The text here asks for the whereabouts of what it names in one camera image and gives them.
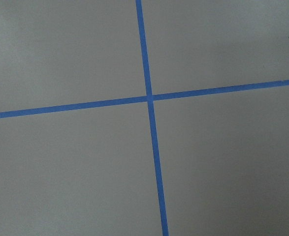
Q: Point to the long blue tape line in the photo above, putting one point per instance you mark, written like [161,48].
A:
[152,119]

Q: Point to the crossing blue tape line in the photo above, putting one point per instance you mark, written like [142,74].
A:
[140,99]

